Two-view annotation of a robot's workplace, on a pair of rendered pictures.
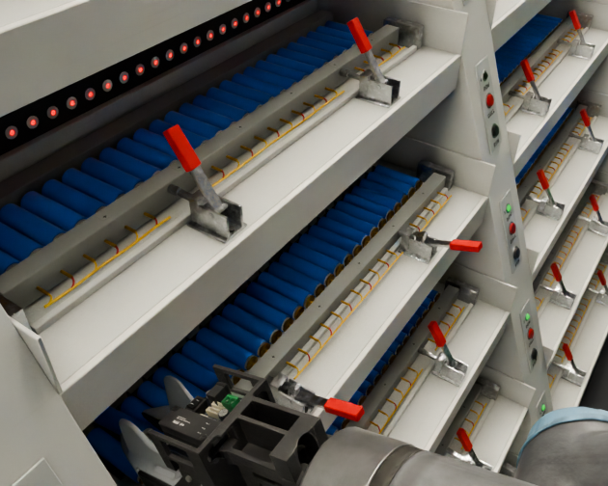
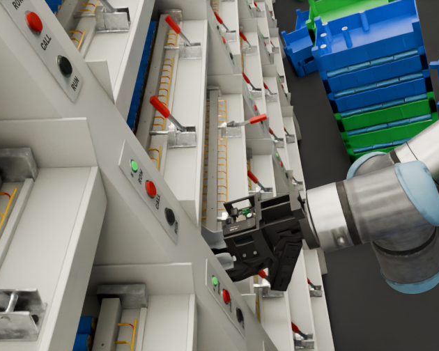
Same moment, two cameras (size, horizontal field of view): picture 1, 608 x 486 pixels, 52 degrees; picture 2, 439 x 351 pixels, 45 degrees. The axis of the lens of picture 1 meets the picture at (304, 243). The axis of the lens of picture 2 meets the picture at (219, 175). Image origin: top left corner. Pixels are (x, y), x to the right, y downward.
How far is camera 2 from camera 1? 0.43 m
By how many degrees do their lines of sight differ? 24
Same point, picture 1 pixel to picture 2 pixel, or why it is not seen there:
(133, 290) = (178, 182)
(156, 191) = (148, 136)
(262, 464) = (286, 220)
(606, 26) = not seen: outside the picture
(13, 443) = (198, 253)
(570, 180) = (253, 74)
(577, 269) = (274, 125)
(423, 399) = not seen: hidden behind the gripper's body
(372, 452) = (329, 188)
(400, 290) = (238, 155)
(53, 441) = (205, 251)
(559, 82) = (228, 19)
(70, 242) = not seen: hidden behind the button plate
